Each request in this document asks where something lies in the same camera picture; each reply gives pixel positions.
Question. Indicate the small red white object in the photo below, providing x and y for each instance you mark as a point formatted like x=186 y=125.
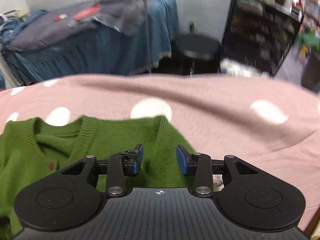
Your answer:
x=60 y=17

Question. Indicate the grey towel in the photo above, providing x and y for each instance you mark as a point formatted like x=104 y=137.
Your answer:
x=130 y=12

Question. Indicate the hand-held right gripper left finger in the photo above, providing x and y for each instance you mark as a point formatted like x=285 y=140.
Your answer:
x=138 y=160

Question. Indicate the green potted plant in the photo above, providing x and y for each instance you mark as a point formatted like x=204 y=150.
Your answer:
x=310 y=38

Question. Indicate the dark grey bed cover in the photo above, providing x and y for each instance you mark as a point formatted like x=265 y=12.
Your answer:
x=37 y=32

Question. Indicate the grey planter box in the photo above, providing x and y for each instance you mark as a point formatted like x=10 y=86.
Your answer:
x=311 y=70

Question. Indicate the white bundle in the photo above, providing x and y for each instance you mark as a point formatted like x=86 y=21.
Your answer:
x=240 y=67

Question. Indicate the pink polka dot blanket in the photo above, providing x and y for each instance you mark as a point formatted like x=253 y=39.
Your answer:
x=225 y=135

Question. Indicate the bed with blue skirt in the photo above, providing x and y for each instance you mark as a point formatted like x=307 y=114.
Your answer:
x=100 y=52

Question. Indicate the pink cloth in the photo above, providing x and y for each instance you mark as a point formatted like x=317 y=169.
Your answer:
x=86 y=12

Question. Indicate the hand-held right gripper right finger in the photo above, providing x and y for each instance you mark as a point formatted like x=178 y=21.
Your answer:
x=181 y=161

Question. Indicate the black shelf trolley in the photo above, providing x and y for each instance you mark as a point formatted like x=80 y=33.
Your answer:
x=262 y=30

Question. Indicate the black round stool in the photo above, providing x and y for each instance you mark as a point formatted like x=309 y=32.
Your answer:
x=197 y=45

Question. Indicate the green knit sweater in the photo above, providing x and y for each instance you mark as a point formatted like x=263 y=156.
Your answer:
x=112 y=140

